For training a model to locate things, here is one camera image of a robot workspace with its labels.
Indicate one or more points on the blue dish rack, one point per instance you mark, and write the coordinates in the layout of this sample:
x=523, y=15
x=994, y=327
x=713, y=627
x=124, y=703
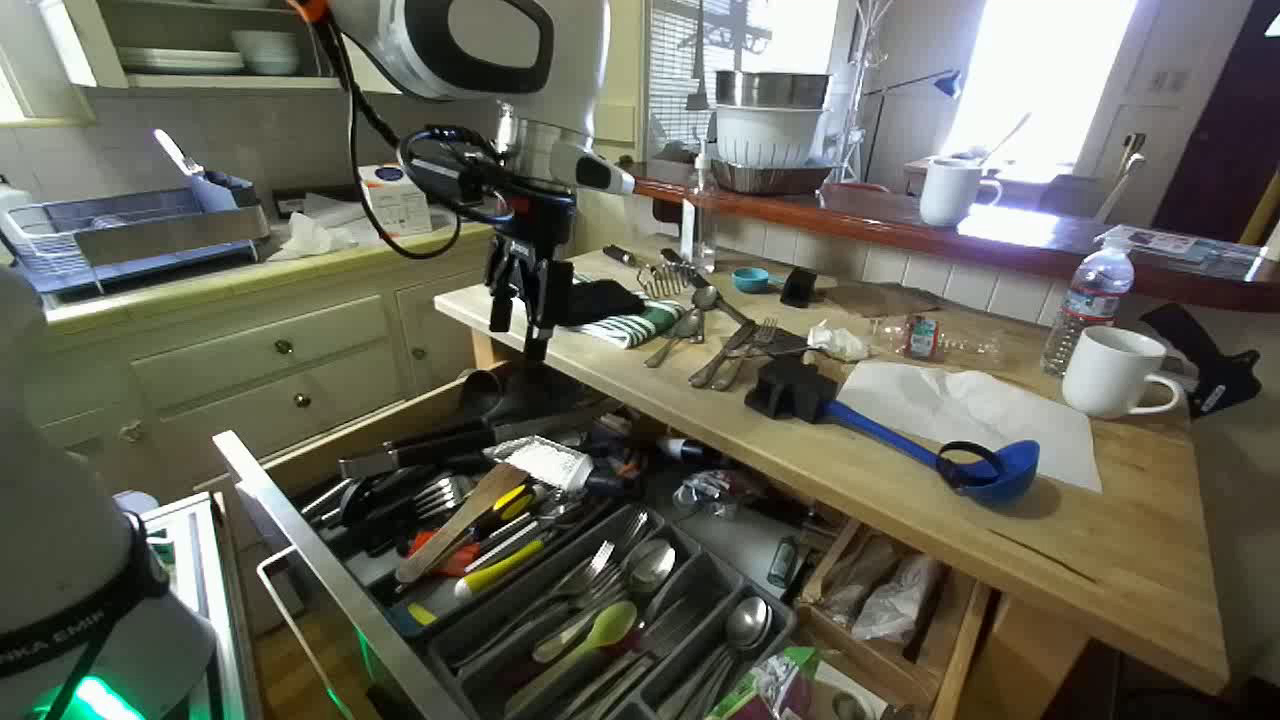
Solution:
x=132, y=235

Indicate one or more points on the desk lamp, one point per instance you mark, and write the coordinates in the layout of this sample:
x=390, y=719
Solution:
x=935, y=80

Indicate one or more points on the small teal object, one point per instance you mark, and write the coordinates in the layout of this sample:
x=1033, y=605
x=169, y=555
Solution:
x=752, y=281

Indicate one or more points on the clear plastic water bottle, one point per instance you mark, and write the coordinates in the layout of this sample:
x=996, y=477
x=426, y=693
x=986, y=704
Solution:
x=1089, y=303

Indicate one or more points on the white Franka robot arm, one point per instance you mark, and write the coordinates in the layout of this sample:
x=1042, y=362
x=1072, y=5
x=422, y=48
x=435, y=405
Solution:
x=563, y=62

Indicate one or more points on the white basket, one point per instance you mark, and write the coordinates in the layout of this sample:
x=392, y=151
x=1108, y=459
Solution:
x=764, y=134

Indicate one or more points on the white carton with blue cap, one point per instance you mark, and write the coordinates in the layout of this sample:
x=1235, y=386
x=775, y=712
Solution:
x=390, y=200

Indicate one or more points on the wooden spatula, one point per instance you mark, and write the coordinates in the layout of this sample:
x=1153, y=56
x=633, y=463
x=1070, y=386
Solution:
x=462, y=521

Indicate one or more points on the white paper sheet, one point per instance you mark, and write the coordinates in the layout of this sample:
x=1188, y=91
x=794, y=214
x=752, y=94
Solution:
x=986, y=405

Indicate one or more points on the green striped towel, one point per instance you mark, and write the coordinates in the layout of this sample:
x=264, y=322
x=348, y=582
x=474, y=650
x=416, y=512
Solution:
x=641, y=327

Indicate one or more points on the clear plastic bag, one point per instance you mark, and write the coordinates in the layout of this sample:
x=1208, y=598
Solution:
x=896, y=600

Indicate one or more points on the grey cutlery tray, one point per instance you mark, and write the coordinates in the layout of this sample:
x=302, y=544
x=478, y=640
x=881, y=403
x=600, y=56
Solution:
x=695, y=584

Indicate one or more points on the small black holder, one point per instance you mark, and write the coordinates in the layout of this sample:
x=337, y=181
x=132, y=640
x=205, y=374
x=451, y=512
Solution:
x=797, y=286

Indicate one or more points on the open kitchen drawer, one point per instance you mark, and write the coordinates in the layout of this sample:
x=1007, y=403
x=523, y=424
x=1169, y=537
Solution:
x=334, y=584

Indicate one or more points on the white plastic bag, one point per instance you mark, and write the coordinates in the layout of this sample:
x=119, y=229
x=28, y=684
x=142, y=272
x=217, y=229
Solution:
x=315, y=224

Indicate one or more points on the metal faucet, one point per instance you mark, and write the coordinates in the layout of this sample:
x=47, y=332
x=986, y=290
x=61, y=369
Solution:
x=695, y=200

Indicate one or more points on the white wrapped package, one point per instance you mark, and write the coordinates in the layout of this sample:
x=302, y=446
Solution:
x=548, y=463

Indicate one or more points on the cream cabinet with drawers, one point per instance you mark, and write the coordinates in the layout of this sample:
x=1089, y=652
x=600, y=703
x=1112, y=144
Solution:
x=252, y=362

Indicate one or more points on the black boxy block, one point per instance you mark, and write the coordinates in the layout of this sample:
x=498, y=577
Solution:
x=790, y=391

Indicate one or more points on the metal table knives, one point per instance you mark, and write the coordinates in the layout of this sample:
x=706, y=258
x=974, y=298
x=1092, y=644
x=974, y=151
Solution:
x=727, y=352

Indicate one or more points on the metal fork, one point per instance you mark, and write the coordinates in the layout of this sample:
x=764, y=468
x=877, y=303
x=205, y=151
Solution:
x=669, y=338

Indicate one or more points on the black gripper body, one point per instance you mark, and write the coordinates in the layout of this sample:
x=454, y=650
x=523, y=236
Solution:
x=532, y=235

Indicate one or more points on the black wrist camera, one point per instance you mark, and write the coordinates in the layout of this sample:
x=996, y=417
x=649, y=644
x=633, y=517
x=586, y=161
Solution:
x=444, y=168

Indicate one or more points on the crumpled white wrapper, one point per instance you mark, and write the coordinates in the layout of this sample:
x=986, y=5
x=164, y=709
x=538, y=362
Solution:
x=836, y=343

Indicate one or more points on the stacked white plates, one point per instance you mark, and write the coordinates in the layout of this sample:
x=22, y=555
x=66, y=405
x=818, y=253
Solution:
x=183, y=56

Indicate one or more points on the small glass jar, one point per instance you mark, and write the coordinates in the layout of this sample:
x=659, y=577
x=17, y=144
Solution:
x=921, y=332

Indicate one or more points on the black pouch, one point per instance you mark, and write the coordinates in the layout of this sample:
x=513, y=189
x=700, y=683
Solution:
x=1205, y=362

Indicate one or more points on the white pitcher mug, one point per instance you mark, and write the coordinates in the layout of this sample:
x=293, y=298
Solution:
x=951, y=189

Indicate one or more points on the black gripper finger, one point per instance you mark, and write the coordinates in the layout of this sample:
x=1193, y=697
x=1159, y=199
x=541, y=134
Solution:
x=502, y=304
x=538, y=322

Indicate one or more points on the metal robot stand frame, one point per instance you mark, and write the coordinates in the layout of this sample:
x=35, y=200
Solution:
x=203, y=600

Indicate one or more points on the large metal spoon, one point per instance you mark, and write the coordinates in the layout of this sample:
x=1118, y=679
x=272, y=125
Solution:
x=646, y=566

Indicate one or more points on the green printed packet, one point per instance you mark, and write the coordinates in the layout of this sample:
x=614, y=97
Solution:
x=801, y=684

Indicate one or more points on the small wooden drawer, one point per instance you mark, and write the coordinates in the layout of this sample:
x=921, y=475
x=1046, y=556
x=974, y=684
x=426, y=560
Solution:
x=960, y=640

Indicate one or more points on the metal baking pan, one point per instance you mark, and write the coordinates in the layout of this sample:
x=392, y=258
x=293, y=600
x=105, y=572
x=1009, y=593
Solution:
x=764, y=177

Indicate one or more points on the white bowl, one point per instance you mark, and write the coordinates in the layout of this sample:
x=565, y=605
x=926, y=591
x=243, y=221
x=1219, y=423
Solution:
x=269, y=48

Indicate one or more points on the green plastic spoon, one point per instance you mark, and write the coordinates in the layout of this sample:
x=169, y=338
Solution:
x=588, y=633

